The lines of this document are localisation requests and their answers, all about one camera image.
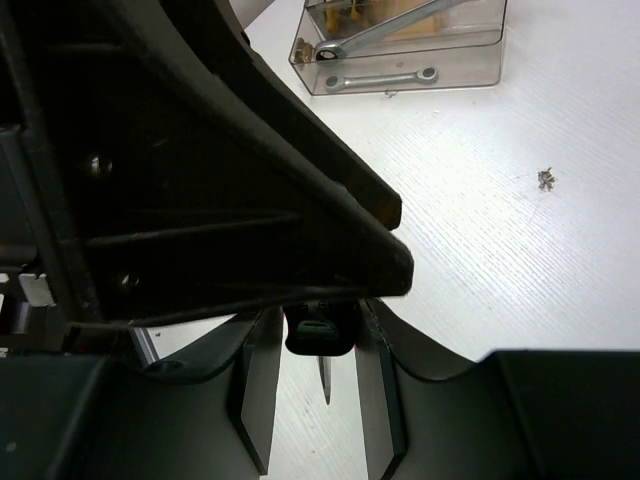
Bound clear compartment organizer box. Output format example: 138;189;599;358
289;0;507;96

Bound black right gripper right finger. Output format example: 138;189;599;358
355;299;639;479

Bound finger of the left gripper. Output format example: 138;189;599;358
49;1;413;325

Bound green stubby screwdriver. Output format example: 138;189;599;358
284;301;360;405

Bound small silver ratchet wrench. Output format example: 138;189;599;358
324;67;439;93

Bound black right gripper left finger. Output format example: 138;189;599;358
1;308;283;479

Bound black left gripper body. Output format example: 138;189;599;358
1;1;130;355

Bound yellow black pliers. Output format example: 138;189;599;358
349;0;361;22
324;1;342;38

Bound large silver ratchet wrench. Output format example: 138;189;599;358
314;0;468;61

